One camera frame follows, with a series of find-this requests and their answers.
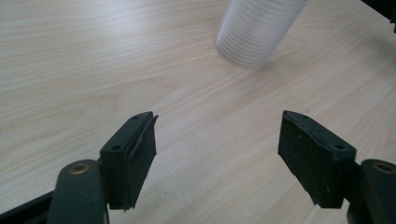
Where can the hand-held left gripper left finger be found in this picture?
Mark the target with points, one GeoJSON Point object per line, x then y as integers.
{"type": "Point", "coordinates": [127, 165]}

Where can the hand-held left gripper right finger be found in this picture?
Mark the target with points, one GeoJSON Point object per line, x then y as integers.
{"type": "Point", "coordinates": [314, 165]}

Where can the white plastic bottle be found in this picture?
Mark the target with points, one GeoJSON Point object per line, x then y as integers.
{"type": "Point", "coordinates": [255, 31]}

